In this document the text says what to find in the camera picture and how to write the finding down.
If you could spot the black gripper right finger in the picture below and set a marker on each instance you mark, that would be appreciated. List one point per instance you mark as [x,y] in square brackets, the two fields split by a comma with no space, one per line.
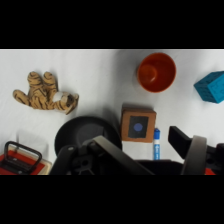
[178,140]

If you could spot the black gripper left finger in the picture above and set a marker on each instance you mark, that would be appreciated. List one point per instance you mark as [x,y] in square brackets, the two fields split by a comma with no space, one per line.
[71,160]

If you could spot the blue cube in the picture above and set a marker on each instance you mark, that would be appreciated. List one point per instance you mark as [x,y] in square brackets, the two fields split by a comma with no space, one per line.
[213,88]

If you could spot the blue and white marker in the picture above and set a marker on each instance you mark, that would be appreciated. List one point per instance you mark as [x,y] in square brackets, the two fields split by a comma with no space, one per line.
[156,146]

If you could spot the black frying pan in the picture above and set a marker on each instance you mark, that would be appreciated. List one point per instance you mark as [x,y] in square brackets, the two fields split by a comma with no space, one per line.
[83,130]

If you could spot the striped tiger plush toy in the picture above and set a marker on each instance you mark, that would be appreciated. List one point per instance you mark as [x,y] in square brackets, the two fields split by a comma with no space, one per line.
[43,96]

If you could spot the orange plastic cup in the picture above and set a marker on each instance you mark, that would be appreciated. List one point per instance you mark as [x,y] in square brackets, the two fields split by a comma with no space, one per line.
[163,71]

